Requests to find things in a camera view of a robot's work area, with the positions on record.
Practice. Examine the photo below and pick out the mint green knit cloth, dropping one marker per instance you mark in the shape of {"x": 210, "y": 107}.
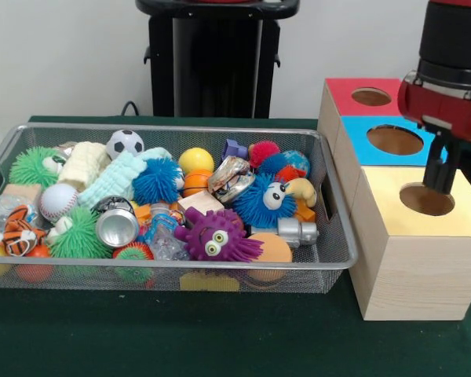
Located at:
{"x": 125, "y": 177}

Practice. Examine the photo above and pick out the clear mesh bin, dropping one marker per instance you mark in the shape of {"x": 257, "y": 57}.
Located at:
{"x": 339, "y": 236}

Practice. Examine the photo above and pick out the wooden three-hole box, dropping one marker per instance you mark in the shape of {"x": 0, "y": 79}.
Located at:
{"x": 416, "y": 267}

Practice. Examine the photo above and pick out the orange tiger plush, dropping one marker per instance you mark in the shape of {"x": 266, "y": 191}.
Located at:
{"x": 16, "y": 234}

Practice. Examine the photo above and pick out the cream knit cloth roll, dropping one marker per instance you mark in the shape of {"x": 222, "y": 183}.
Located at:
{"x": 82, "y": 163}

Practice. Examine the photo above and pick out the dark green tablecloth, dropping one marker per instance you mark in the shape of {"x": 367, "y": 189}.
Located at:
{"x": 220, "y": 338}

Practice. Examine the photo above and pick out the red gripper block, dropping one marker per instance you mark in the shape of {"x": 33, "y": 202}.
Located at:
{"x": 447, "y": 110}

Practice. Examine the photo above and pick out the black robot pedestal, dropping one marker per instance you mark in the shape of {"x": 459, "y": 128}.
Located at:
{"x": 220, "y": 63}

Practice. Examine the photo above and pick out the blue fuzzy monster toy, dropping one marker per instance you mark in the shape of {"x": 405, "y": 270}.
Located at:
{"x": 255, "y": 204}

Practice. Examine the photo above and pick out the green spiky ball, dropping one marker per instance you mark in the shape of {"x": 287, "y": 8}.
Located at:
{"x": 33, "y": 165}

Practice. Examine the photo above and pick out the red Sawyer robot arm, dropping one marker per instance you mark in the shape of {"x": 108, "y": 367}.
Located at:
{"x": 455, "y": 39}

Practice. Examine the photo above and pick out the yellow ball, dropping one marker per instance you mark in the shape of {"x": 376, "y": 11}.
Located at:
{"x": 196, "y": 160}

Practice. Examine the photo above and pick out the black and white soccer ball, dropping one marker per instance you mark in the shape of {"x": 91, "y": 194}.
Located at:
{"x": 125, "y": 143}

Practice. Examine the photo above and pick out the purple spiky ball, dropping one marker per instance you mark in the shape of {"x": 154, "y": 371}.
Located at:
{"x": 216, "y": 236}

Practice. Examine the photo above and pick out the yellow cheese wedge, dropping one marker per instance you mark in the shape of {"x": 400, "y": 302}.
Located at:
{"x": 210, "y": 281}

